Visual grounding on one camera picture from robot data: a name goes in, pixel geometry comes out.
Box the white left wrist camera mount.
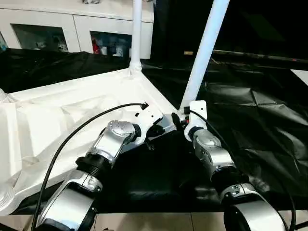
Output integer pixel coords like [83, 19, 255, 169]
[131, 105, 164, 145]

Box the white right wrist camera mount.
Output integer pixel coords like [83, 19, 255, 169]
[183, 100, 208, 142]

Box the grey metal rod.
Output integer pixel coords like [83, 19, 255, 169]
[213, 50, 308, 64]

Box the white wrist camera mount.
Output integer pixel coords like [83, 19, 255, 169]
[131, 105, 164, 145]
[183, 100, 208, 142]

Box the white plastic table top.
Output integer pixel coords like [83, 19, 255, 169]
[0, 67, 180, 216]

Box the white sideboard with glass doors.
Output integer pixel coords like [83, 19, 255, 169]
[0, 0, 154, 60]

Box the black work mat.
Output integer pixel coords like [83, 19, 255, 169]
[0, 47, 308, 215]

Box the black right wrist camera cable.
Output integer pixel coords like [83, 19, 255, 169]
[189, 109, 296, 229]

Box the black backdrop cloth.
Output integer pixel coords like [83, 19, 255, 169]
[150, 0, 308, 62]

